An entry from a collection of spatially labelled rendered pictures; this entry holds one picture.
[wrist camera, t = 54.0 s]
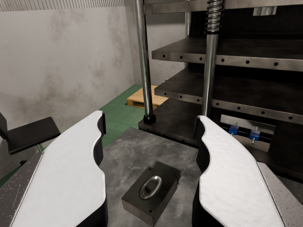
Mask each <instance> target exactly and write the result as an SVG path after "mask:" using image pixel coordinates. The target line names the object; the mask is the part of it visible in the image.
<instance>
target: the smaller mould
mask: <svg viewBox="0 0 303 227"><path fill-rule="evenodd" d="M176 190H177V178H175V177H173V176H171V175H168V174H166V173H164V172H161V171H159V170H157V169H155V168H152V167H150V166H148V167H147V168H146V170H145V171H144V172H143V173H142V174H141V176H140V177H139V178H138V179H137V180H136V182H135V183H134V184H133V185H132V186H131V187H130V188H129V190H128V191H127V192H126V193H125V194H124V195H123V197H122V198H121V200H122V204H123V208H124V209H125V210H126V211H128V212H130V213H131V214H132V215H134V216H136V217H137V218H139V219H140V220H142V221H144V222H145V223H146V224H148V225H150V226H151V227H154V226H155V224H156V223H157V221H158V219H159V218H160V216H161V215H162V213H163V211H164V210H165V208H166V206H167V205H168V203H169V201H170V200H171V198H172V196H173V195H174V193H175V191H176Z"/></svg>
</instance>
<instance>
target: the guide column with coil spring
mask: <svg viewBox="0 0 303 227"><path fill-rule="evenodd" d="M222 1H223V0H220V1H216V2H211V3H209V6H213V5H219V4H222ZM220 9H222V6H220V7H214V8H210V9H209V12H211V11H216V10H220ZM218 15H221V12H218V13H213V14H209V15H208V17H213V16H218ZM220 19H221V17H220V18H214V19H209V20H208V23H209V22H215V21H220ZM216 26H220V23H215V24H208V27H216ZM219 30H220V28H216V29H209V30H207V31H209V32H214V31H219ZM218 40H219V34H215V35H207V45H206V57H205V70H204V83H203V95H202V113H201V116H206V117H208V118H209V119H210V118H211V106H212V97H213V88H214V79H215V70H216V58H217V49H218Z"/></svg>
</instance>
